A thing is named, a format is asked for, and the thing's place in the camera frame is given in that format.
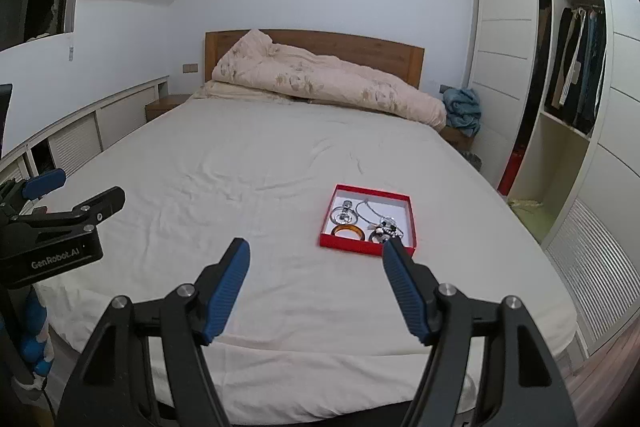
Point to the beige floral quilt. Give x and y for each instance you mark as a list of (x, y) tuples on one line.
[(325, 77)]

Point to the wooden nightstand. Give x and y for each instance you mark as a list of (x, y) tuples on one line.
[(452, 136), (165, 104)]

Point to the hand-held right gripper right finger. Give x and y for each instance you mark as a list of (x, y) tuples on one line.
[(405, 292)]

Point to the red jewelry box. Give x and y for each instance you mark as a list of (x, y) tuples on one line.
[(395, 207)]

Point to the red object beside wardrobe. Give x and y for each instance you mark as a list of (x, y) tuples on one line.
[(512, 172)]

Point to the amber bangle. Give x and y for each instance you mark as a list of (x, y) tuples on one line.
[(347, 237)]

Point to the wooden headboard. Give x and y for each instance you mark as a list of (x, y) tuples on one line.
[(360, 47)]

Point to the blue cloth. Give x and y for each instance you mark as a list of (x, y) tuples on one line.
[(462, 107)]

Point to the blue and white object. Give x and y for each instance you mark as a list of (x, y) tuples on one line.
[(32, 342)]

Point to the pale cloth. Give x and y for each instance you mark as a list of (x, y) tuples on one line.
[(525, 203)]

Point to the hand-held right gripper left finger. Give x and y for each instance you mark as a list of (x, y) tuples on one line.
[(227, 292)]

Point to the dark brown bangle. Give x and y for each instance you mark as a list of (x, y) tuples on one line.
[(372, 238)]

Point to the hanging dark clothes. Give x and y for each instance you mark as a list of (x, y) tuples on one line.
[(575, 67)]

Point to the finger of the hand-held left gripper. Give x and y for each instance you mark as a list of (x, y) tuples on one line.
[(107, 202), (47, 181)]

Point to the low white cabinet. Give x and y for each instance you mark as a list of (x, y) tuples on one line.
[(125, 112)]

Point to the dark wastebasket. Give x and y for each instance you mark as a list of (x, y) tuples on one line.
[(474, 162)]

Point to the wall switch plate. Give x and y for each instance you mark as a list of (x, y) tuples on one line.
[(190, 68)]

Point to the bed with white sheet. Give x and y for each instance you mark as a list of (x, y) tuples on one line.
[(250, 167)]

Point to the white wardrobe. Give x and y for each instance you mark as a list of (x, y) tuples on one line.
[(505, 32)]

